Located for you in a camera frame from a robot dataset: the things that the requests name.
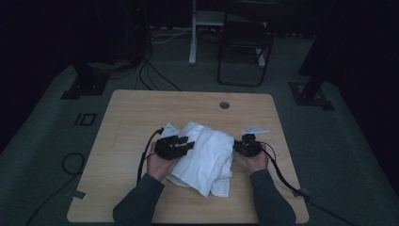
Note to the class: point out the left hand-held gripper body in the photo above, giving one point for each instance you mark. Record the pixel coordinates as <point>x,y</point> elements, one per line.
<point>167,149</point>

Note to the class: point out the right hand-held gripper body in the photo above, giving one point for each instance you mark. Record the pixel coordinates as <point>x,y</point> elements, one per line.
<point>251,147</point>

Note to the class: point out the white skirt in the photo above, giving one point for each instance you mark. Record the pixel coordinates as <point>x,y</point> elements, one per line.
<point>204,157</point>

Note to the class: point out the person's right hand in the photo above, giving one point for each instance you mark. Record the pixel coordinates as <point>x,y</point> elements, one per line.
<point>257,163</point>

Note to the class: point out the person's left hand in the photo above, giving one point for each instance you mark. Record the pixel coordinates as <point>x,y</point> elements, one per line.
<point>160,168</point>

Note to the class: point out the black stand with flat base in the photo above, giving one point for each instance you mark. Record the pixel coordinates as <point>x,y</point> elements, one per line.
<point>310,94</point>
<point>86,84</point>

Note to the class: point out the black folding chair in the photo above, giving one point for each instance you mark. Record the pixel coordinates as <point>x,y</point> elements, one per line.
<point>244,37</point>

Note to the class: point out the dark equipment cabinet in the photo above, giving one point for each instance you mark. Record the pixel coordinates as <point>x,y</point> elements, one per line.
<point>131,28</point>

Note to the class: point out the white desk frame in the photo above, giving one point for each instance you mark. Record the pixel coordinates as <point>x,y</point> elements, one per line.
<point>193,40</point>

